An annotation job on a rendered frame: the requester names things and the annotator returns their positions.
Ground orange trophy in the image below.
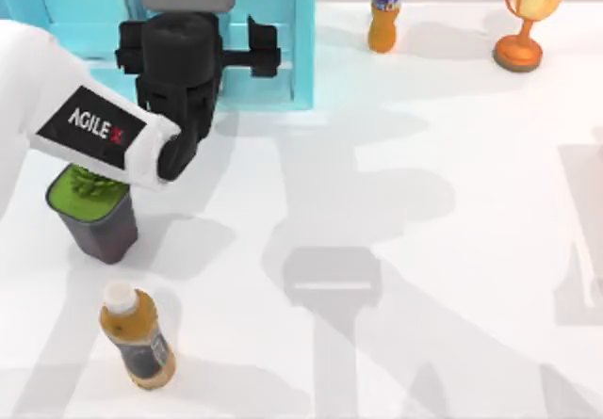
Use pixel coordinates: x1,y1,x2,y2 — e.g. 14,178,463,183
491,0,581,73

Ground yellow bottle with dark label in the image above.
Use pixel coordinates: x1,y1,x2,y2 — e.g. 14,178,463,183
98,281,177,392

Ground orange bottle with blue label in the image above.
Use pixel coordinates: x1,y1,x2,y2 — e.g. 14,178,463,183
367,0,406,55

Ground light blue rack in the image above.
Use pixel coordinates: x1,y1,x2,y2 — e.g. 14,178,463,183
0,0,316,112

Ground grey pot with green plant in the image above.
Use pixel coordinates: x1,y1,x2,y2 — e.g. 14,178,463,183
44,164,139,266

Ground pale grey rounded box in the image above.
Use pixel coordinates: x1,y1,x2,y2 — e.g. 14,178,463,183
142,0,236,16

